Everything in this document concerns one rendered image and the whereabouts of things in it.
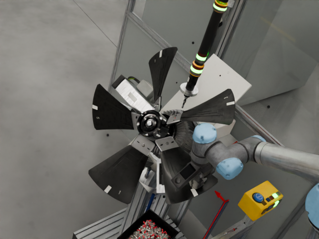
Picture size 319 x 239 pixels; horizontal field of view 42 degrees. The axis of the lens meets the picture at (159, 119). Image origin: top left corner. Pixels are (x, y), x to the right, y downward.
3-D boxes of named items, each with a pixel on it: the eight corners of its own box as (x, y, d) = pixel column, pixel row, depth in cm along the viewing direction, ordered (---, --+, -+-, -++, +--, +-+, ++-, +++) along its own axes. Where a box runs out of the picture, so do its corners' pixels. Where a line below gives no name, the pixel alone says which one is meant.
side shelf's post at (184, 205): (174, 223, 289) (214, 140, 236) (178, 227, 287) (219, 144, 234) (170, 225, 286) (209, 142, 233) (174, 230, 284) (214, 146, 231)
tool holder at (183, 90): (183, 80, 160) (190, 59, 154) (200, 87, 160) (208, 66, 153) (177, 92, 153) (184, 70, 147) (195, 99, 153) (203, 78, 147)
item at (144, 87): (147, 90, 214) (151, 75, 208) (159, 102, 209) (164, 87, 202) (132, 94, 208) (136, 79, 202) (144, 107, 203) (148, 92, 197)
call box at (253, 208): (258, 193, 193) (267, 179, 187) (274, 209, 188) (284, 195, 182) (236, 206, 184) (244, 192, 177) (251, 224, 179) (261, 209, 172)
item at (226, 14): (216, 9, 205) (222, -7, 199) (229, 14, 204) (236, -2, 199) (212, 17, 197) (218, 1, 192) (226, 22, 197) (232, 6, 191)
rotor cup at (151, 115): (141, 127, 187) (127, 120, 176) (166, 108, 185) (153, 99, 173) (156, 152, 181) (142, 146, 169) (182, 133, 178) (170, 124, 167)
